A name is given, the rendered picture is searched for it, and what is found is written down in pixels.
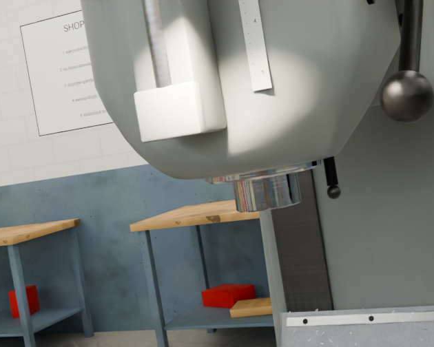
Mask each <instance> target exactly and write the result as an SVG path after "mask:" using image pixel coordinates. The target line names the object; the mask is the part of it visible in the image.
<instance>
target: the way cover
mask: <svg viewBox="0 0 434 347"><path fill-rule="evenodd" d="M392 311H394V312H393V314H391V313H392ZM412 312H413V313H414V314H411V313H412ZM325 314H327V315H326V316H325ZM410 316H411V317H410ZM402 320H403V321H404V322H403V321H402ZM291 322H292V325H291ZM315 323H316V325H315ZM424 328H427V330H424ZM294 330H296V331H295V332H294ZM317 330H318V332H317V334H316V331H317ZM323 332H324V333H323ZM350 332H351V334H350ZM322 333H323V334H322ZM310 338H311V340H310V341H307V340H308V339H310ZM329 339H330V340H331V341H333V342H330V341H329ZM420 339H423V340H420ZM320 343H324V345H323V344H320ZM355 343H356V344H355ZM337 346H338V347H434V306H411V307H396V308H368V309H363V310H362V309H353V310H338V311H317V312H316V311H311V312H296V313H280V341H279V347H337Z"/></svg>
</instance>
